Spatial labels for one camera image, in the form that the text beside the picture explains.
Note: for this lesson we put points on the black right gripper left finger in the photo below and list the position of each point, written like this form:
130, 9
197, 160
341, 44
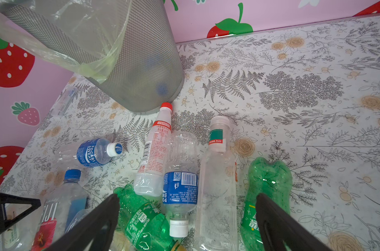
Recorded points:
94, 231

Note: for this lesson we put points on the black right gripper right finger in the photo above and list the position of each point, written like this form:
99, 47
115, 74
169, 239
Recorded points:
279, 231

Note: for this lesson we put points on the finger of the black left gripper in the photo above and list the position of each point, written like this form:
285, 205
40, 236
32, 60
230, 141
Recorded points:
5, 222

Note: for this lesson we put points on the green Sprite bottle side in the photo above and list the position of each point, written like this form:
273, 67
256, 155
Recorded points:
273, 179

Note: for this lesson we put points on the clear bottle green label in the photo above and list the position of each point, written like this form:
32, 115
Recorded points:
216, 227

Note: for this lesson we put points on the silver mesh waste bin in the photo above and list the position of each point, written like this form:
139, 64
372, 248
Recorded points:
148, 71

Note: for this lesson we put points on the clear green bin liner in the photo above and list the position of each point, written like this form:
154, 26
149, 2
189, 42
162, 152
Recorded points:
85, 37

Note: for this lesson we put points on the clear bottle yellow label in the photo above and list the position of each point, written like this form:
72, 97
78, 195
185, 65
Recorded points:
20, 236

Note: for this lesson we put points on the green Sprite bottle yellow cap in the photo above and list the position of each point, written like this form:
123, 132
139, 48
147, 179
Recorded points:
143, 224

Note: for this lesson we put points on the white bottle red cap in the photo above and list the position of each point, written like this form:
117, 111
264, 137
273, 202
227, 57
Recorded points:
149, 178

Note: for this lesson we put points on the Pocari Sweat bottle lying apart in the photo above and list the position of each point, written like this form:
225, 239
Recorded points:
88, 154

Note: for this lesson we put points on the Pocari Sweat bottle in pile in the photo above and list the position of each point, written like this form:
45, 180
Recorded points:
180, 184

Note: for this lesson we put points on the clear plastic pill box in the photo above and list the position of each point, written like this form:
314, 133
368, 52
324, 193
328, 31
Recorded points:
64, 101

